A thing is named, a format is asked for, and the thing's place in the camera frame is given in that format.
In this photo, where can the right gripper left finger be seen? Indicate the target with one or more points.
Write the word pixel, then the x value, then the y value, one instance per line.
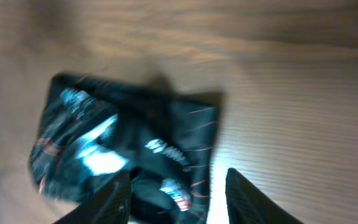
pixel 110 205

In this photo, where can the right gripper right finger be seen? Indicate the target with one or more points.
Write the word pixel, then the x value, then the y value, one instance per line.
pixel 246 204

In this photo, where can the black printed cycling jersey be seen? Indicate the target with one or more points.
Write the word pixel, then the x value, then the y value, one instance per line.
pixel 91 129

